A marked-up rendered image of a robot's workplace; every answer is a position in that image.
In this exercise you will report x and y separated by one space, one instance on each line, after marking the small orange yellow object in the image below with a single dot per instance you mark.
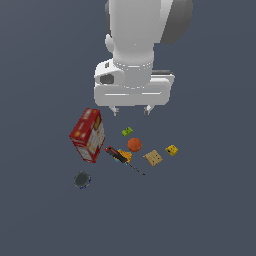
125 154

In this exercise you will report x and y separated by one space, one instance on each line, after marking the orange ball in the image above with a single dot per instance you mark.
134 144

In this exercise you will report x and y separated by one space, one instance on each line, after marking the small yellow block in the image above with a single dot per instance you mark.
171 150

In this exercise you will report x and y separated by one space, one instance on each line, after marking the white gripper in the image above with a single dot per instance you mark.
133 90

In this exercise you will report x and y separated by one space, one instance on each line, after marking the red black screwdriver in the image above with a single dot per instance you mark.
118 156

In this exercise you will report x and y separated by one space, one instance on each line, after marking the tan wooden block with holes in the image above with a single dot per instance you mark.
153 157

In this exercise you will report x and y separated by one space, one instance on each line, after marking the small green block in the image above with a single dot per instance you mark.
127 131

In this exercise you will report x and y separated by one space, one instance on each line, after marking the dark grey round can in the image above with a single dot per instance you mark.
82 179

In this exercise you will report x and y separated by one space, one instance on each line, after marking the red cracker box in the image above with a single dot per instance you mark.
88 135

